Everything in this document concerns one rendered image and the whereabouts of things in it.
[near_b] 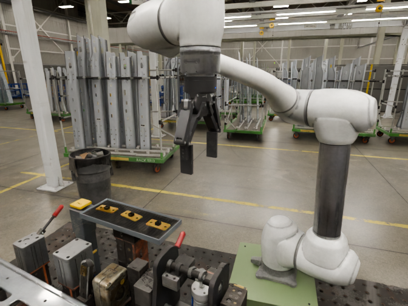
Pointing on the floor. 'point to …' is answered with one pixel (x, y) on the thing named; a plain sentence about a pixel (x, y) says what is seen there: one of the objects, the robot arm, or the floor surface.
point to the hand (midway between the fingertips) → (200, 159)
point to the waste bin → (91, 173)
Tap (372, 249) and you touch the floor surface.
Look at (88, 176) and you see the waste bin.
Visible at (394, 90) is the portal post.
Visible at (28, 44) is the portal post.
